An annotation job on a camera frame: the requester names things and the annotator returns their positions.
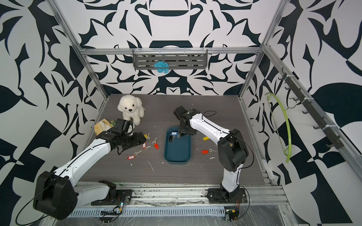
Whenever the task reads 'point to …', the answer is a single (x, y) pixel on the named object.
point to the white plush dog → (131, 107)
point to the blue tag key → (174, 133)
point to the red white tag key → (144, 146)
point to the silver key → (148, 138)
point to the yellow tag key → (205, 138)
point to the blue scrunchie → (162, 64)
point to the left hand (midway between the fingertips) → (140, 138)
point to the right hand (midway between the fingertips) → (185, 129)
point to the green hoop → (290, 150)
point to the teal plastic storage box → (178, 151)
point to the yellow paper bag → (103, 125)
